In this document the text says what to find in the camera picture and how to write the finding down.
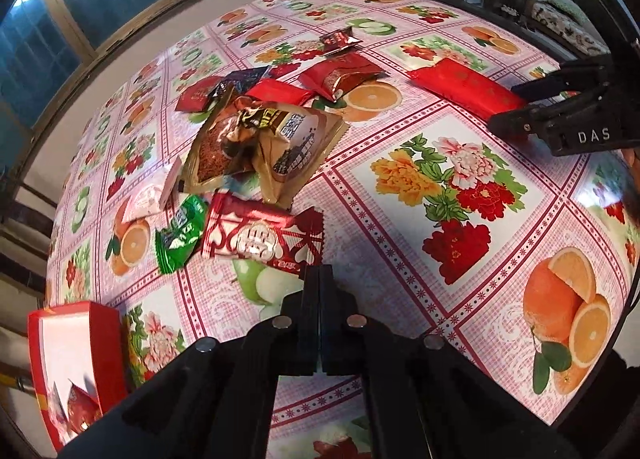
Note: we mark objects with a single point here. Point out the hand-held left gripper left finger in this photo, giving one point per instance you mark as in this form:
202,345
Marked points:
307,329

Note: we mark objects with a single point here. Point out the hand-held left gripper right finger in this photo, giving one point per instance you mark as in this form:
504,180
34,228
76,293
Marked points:
332,329

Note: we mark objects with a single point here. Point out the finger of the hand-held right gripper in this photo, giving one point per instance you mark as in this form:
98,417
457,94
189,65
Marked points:
520,121
550,81

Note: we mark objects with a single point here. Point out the long red snack packet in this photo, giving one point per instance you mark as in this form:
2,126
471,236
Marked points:
465,86

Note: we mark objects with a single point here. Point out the red white snack packet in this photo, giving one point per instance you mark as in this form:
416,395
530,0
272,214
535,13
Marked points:
250,239

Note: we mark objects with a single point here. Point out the green snack packet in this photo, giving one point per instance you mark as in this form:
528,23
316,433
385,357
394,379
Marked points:
180,234

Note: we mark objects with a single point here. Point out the tan snack bag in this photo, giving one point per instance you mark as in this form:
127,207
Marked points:
295,154

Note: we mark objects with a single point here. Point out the red gold snack packet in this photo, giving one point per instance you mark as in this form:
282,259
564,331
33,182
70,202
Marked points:
340,74

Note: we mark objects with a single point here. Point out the small dark red packet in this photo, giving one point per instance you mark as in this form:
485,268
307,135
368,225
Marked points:
337,41

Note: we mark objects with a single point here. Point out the brown snack bag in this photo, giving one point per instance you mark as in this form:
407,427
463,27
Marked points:
210,154

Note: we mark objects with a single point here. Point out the red gift box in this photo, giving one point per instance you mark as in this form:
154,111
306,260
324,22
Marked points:
105,339

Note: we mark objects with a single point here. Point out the pink white snack packet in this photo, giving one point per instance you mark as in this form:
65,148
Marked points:
145,199

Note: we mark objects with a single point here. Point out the plain red snack packet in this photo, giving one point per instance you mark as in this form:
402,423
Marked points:
277,93

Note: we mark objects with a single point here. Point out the small red snack packet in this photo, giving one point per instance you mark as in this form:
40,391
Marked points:
82,409
197,94

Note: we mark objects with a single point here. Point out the dark purple snack packet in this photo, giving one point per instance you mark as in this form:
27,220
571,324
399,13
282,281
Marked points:
242,78

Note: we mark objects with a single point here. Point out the floral chair cushion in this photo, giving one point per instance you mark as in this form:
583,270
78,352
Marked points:
565,24

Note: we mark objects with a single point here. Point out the floral fruit print tablecloth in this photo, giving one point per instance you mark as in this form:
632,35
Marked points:
410,269

